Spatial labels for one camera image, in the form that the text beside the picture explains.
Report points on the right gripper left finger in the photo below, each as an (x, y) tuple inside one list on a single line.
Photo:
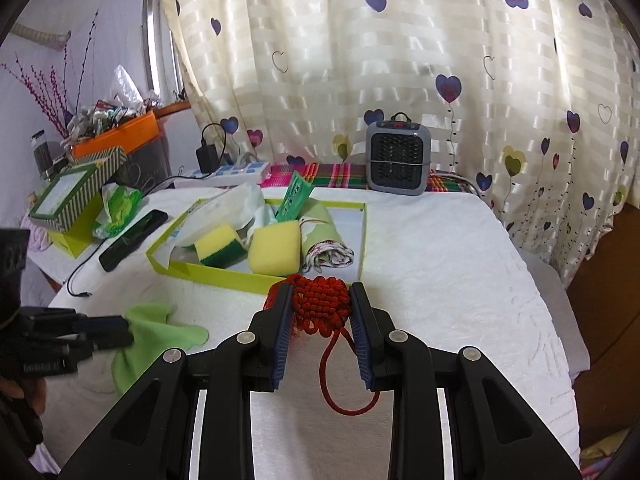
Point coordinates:
[(191, 412)]

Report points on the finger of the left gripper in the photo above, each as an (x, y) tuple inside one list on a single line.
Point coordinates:
[(80, 346), (63, 322)]

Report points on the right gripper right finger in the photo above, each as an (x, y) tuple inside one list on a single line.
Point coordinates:
[(454, 413)]

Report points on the light green microfiber cloth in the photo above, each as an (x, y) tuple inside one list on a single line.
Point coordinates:
[(154, 332)]

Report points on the yellow green scouring sponge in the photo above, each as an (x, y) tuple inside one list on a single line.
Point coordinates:
[(220, 248)]

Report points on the white cotton pads bag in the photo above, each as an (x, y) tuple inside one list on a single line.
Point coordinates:
[(244, 208)]

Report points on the red chinese knot tassel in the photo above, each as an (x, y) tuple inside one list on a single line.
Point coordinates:
[(321, 306)]

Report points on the green patterned cloth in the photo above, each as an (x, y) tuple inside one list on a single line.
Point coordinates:
[(321, 245)]

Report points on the green tea packet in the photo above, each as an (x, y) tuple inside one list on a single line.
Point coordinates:
[(294, 200)]

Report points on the person's left hand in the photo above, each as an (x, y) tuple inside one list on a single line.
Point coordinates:
[(34, 391)]

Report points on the pink folded cloth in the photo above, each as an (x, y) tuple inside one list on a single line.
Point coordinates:
[(39, 239)]

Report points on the lime green box base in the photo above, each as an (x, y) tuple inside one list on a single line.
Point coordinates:
[(79, 236)]

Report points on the green wet wipes pack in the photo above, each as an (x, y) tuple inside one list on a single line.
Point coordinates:
[(120, 204)]

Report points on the black smartphone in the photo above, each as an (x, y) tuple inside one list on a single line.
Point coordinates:
[(131, 239)]

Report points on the lime green shallow box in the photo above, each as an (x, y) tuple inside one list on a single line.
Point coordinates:
[(179, 262)]

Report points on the orange storage box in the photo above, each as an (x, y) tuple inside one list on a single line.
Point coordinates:
[(130, 136)]

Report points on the black charger adapter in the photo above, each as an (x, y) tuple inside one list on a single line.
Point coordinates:
[(208, 158)]

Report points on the purple decorative branches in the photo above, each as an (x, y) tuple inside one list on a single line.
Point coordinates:
[(49, 88)]

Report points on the white blue power strip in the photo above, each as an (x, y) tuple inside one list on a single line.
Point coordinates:
[(225, 176)]

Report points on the grey mini space heater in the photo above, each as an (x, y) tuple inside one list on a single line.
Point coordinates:
[(398, 153)]

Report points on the pink red plaid cloth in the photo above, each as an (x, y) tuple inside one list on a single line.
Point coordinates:
[(346, 176)]

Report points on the heart patterned cream curtain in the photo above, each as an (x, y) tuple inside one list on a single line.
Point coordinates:
[(536, 101)]

